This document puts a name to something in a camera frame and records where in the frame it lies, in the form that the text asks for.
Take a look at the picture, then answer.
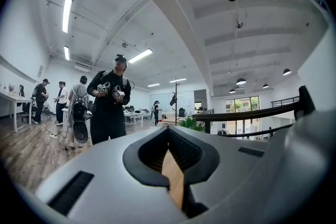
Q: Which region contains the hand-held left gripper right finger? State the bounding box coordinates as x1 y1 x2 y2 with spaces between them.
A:
167 126 221 219

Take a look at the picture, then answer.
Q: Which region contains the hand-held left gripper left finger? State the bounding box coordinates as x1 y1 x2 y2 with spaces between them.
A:
122 126 170 187

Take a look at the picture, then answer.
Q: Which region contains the green potted plant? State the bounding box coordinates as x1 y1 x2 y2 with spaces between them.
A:
177 115 206 133

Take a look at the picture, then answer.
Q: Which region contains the white desk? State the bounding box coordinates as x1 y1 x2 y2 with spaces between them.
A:
123 110 145 128
0 91 34 133

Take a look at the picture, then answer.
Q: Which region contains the black stair railing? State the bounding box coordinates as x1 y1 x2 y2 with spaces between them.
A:
192 84 316 138

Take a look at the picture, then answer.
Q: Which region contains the large window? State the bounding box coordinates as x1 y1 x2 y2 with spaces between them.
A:
225 95 261 114

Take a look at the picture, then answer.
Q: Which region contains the wooden coat rack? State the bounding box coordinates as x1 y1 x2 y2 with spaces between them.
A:
169 82 182 126

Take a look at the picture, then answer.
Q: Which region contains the white air conditioner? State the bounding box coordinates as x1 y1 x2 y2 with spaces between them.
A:
73 63 91 73

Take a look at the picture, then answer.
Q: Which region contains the white power strip cable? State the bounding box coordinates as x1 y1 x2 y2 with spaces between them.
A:
39 123 73 170

